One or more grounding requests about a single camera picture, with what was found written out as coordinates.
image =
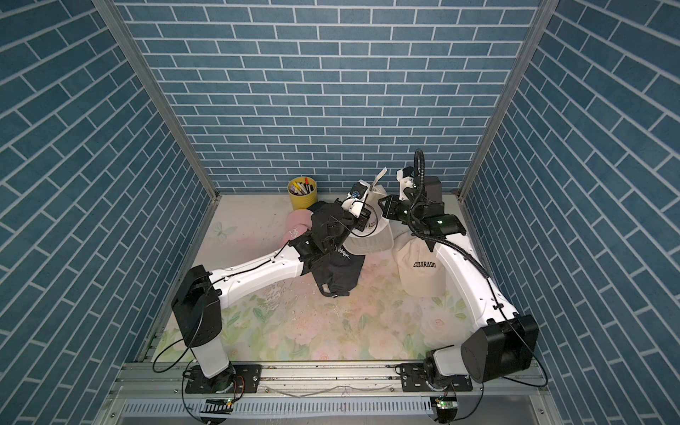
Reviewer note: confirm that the pink baseball cap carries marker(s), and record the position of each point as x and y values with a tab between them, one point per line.
298	222

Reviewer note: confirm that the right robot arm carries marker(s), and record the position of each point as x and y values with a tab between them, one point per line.
503	340

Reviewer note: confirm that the aluminium front rail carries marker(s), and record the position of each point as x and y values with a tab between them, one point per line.
359	392

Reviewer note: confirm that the beige Colorado cap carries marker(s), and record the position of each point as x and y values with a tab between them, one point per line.
381	239
421	273

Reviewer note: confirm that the yellow pen cup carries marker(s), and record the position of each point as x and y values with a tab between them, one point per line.
303	192

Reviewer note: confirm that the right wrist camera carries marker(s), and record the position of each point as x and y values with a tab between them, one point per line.
405	177

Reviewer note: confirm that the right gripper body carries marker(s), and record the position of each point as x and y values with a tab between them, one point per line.
400	212

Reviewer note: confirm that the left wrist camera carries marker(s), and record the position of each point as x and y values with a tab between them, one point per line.
356	198

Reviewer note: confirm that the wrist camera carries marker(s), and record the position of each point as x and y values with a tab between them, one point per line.
356	198
405	177

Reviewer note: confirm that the black cap front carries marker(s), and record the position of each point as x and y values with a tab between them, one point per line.
337	274

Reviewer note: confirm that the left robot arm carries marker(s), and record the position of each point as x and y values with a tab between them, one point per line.
203	294

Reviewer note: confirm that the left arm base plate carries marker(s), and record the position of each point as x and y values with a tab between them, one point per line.
235	379

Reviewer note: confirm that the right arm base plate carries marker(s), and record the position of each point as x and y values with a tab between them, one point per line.
414	377

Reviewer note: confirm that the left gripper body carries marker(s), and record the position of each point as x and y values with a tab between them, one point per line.
360	220

